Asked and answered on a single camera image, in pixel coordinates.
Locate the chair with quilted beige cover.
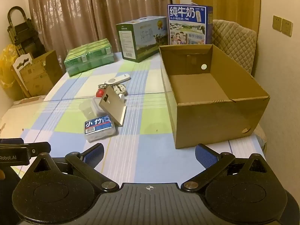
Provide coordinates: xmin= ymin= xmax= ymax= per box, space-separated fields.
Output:
xmin=212 ymin=19 xmax=257 ymax=74

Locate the clear plastic cup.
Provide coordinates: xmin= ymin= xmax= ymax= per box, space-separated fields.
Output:
xmin=79 ymin=97 xmax=101 ymax=119

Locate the yellow plastic bag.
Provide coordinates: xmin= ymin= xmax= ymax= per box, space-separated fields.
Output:
xmin=0 ymin=44 xmax=19 ymax=89

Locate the green drink carton pack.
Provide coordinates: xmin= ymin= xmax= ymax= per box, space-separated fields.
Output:
xmin=64 ymin=39 xmax=115 ymax=77

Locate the blue milk carton box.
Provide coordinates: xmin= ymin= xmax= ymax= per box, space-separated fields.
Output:
xmin=167 ymin=4 xmax=214 ymax=45

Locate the wooden door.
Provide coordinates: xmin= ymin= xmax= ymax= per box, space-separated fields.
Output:
xmin=191 ymin=0 xmax=261 ymax=32

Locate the plaid tablecloth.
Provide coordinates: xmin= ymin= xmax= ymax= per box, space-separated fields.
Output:
xmin=0 ymin=52 xmax=268 ymax=171

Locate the green and white milk carton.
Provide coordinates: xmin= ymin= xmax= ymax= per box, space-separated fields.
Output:
xmin=116 ymin=16 xmax=170 ymax=63

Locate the white remote control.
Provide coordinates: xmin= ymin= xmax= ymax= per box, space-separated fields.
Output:
xmin=103 ymin=73 xmax=130 ymax=86

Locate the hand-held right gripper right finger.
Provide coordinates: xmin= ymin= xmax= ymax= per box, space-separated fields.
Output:
xmin=181 ymin=143 xmax=273 ymax=192

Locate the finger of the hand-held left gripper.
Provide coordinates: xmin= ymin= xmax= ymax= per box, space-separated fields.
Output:
xmin=23 ymin=142 xmax=51 ymax=157

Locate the blue-labelled clear plastic box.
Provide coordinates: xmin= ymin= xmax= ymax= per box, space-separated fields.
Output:
xmin=84 ymin=115 xmax=117 ymax=143

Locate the small brown cardboard box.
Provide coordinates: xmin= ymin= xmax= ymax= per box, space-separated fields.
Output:
xmin=17 ymin=50 xmax=63 ymax=98

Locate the black folding cart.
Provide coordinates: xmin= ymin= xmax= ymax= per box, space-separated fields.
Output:
xmin=7 ymin=7 xmax=45 ymax=59

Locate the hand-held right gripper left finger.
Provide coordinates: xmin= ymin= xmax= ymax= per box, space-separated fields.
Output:
xmin=28 ymin=143 xmax=120 ymax=193

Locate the white carved board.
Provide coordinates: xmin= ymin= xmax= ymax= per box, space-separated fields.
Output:
xmin=12 ymin=53 xmax=34 ymax=75

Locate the white power adapter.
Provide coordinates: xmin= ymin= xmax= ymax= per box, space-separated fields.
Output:
xmin=110 ymin=82 xmax=128 ymax=99

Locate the brown curtain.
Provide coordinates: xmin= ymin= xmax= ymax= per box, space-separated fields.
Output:
xmin=27 ymin=0 xmax=171 ymax=57

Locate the beige wall socket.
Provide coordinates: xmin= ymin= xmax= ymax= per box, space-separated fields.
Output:
xmin=281 ymin=18 xmax=293 ymax=37
xmin=272 ymin=15 xmax=283 ymax=32

